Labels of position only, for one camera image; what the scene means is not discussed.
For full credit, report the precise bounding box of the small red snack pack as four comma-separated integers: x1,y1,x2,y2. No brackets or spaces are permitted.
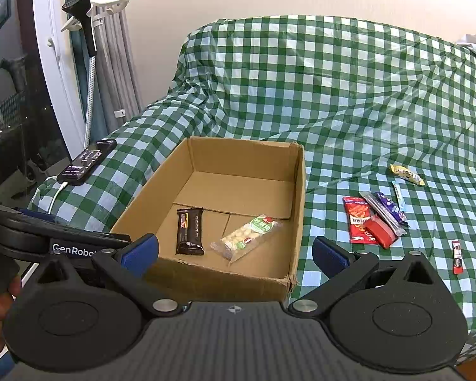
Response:
363,215,398,250

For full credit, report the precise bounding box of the red spicy strip packet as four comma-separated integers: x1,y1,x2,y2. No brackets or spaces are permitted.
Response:
342,196,377,244

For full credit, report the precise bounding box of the dark brown chocolate bar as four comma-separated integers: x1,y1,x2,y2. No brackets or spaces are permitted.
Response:
176,207,204,256

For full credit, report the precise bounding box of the silver foil snack packet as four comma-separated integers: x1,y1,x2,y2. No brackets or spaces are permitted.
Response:
360,192,407,237

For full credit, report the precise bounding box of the purple candy wrapper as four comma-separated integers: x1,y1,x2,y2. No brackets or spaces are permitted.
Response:
375,192,408,227

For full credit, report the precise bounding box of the green peanut snack pack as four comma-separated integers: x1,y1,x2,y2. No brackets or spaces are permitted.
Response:
210,214,282,264

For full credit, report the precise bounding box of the yellow snack bar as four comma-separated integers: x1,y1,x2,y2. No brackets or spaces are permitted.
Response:
389,164,425,186

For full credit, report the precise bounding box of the thin red black stick snack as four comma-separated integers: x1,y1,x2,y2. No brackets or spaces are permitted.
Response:
452,240,464,275

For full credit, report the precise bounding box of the white blue thin candy stick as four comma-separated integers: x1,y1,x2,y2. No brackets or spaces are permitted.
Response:
392,181,406,211

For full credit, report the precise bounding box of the black smartphone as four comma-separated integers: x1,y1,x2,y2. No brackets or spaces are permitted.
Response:
56,139,117,186

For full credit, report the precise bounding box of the open cardboard box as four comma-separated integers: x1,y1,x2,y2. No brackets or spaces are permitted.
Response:
111,137,305,303

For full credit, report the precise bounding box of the green checkered sofa cover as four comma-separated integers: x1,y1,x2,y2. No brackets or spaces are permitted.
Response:
29,16,476,360

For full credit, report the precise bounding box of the grey curtain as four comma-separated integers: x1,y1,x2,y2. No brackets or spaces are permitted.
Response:
94,9,142,132

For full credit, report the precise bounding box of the black steamer head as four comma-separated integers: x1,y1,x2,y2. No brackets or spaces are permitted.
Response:
62,0,97,58

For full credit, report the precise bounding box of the white clothes hanger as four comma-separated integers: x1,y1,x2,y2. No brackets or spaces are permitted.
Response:
61,0,131,32

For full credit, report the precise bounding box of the white charging cable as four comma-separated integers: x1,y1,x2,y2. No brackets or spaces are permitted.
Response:
31,180,69,215

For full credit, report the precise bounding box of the white door frame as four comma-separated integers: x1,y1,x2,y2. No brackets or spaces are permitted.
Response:
32,0,85,158

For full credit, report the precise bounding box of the braided steamer hose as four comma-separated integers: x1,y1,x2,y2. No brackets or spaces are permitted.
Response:
83,54,98,148

